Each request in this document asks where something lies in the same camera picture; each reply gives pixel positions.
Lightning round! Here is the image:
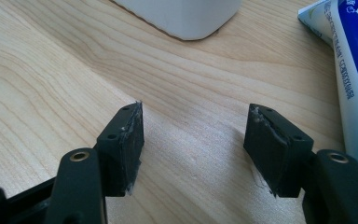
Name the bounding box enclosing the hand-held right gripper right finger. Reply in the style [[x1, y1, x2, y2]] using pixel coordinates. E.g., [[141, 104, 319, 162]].
[[242, 103, 315, 199]]

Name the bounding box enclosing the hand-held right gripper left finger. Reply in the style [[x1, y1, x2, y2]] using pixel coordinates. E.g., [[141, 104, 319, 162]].
[[95, 101, 145, 198]]

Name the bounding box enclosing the white toothbrush holder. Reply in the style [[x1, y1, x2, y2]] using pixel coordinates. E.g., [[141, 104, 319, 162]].
[[113, 0, 243, 41]]

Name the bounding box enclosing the white and blue toothpaste tube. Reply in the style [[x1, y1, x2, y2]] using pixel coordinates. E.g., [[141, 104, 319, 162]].
[[297, 0, 358, 185]]

